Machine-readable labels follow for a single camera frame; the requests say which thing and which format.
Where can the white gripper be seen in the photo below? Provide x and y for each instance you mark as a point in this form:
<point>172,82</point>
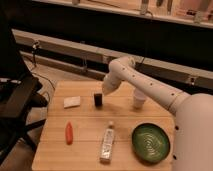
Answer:
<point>110,84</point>

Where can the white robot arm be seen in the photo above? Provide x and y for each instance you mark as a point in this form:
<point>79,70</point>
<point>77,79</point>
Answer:
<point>193,136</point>

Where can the white paper cup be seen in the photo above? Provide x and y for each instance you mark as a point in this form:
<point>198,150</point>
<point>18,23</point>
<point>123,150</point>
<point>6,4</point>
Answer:
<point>139,99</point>

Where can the white sponge pad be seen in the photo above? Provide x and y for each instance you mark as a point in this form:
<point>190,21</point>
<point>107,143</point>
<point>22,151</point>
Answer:
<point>72,101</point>

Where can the orange carrot toy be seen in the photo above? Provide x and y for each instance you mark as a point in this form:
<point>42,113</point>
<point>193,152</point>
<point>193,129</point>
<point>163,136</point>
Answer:
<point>69,134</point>

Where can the green round plate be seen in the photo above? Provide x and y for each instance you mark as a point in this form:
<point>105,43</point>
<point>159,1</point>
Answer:
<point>150,143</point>

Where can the black office chair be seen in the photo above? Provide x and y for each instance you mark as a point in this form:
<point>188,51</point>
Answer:
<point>18,95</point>

